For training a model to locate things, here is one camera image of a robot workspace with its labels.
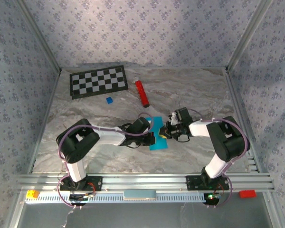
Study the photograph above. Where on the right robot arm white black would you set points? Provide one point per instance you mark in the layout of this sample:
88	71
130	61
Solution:
228	140

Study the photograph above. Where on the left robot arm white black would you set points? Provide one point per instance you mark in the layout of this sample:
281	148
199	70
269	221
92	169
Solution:
78	147

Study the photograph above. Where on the red glitter tube silver cap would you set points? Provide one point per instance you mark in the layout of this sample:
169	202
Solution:
141	92

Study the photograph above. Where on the small blue toy brick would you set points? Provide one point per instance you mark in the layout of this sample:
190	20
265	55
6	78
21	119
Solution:
109	100

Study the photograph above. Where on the black white checkerboard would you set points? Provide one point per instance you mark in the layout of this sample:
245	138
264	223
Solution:
85	83

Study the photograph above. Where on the controller board with green light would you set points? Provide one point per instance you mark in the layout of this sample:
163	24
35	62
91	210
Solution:
211	199

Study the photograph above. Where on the black controller board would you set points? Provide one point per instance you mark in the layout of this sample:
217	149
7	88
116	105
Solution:
78	197

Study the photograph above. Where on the red toy brick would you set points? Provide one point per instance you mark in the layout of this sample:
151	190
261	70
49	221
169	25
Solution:
247	193

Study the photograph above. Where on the yellow toy brick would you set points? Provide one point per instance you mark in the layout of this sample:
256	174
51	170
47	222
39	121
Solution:
32	194

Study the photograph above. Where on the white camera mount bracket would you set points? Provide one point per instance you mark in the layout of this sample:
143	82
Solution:
173	118

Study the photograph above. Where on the aluminium cross rail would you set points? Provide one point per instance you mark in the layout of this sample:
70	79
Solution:
145	181

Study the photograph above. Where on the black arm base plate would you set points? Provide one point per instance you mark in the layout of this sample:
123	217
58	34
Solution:
192	184
97	184

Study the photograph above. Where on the aluminium side rail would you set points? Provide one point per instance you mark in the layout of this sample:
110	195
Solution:
45	121
238	107

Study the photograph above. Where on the aluminium corner post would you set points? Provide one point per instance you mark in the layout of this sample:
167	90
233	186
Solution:
43	42
248	35

